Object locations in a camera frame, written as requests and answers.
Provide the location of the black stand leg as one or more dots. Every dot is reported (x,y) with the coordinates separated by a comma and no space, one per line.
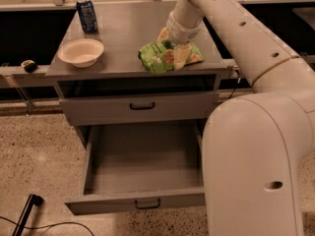
(33,200)

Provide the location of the yellow black tape measure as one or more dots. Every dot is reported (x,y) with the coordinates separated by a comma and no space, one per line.
(29,66)

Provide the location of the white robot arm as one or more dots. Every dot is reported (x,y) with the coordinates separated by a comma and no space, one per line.
(252,144)

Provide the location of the grey drawer cabinet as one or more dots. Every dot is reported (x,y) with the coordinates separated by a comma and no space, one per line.
(123,29)

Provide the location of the white bowl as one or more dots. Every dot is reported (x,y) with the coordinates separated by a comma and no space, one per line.
(81,53)

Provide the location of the open grey lower drawer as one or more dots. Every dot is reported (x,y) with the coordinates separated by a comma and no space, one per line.
(141,166)

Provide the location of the blue soda can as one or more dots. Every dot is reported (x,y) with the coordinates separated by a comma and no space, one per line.
(87,16)

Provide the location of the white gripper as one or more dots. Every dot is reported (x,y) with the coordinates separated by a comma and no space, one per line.
(181,32)

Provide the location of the green rice chip bag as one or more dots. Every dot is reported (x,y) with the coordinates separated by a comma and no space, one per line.
(157,57)

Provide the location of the grey upper drawer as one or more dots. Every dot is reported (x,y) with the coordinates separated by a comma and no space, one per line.
(84,111)

